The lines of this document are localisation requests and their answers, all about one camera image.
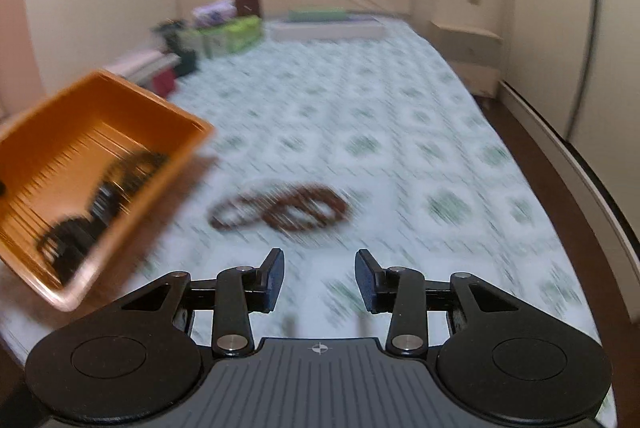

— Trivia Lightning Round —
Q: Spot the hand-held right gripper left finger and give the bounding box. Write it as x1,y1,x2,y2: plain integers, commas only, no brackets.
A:
122,248,286,356

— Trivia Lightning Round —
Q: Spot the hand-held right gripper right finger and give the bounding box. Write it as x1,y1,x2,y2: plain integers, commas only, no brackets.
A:
355,249,521,353

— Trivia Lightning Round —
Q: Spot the small brown bead bracelet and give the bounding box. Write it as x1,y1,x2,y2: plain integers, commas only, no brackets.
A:
209,193,268,233

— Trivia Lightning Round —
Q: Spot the large brown bead bracelet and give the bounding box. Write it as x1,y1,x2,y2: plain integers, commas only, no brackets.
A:
260,184,351,233

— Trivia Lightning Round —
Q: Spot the pile of bead bracelets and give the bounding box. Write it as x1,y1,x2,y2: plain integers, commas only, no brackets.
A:
37,150,171,283

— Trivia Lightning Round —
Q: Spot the orange plastic tray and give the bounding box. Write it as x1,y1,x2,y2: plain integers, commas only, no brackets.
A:
0,68,217,313

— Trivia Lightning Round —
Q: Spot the beige nightstand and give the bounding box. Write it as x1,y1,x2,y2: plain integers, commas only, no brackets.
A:
430,20,503,98

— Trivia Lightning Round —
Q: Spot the green tissue pack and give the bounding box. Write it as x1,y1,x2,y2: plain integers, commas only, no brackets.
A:
197,16,263,58

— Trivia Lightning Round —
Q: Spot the white long box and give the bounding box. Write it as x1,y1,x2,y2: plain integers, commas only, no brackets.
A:
270,18,386,42

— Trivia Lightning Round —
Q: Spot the pink flat box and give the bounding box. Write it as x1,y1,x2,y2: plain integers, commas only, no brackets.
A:
102,49,178,81

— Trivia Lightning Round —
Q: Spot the green flat box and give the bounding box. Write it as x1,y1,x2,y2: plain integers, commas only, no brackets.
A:
287,9,348,22

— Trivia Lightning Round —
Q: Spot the tissue box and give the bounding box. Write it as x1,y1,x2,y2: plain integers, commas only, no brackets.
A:
192,0,236,28

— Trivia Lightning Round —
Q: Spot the dark brown box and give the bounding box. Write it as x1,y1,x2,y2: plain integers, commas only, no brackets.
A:
232,0,264,19

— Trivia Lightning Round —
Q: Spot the white wardrobe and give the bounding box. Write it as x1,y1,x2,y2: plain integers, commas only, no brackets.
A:
502,0,640,259

